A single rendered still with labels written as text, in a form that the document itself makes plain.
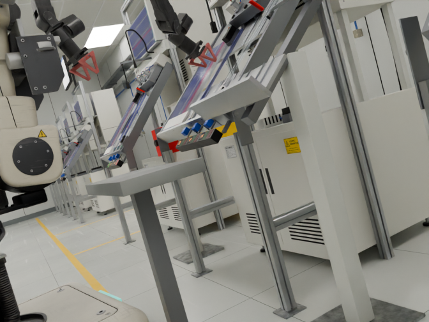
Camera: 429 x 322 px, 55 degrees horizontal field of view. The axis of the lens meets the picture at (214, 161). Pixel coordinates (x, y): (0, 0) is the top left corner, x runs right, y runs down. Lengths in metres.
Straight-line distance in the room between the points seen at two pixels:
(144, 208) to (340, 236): 0.61
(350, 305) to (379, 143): 0.75
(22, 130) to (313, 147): 0.79
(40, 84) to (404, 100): 1.44
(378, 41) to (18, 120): 2.75
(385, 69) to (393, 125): 1.55
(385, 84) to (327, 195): 2.30
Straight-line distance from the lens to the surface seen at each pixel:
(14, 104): 1.23
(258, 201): 1.38
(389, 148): 1.86
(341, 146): 1.67
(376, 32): 3.44
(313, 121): 1.19
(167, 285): 1.41
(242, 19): 1.89
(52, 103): 10.25
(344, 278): 1.28
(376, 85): 3.49
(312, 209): 1.53
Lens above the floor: 0.64
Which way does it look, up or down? 3 degrees down
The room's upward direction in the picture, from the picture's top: 16 degrees counter-clockwise
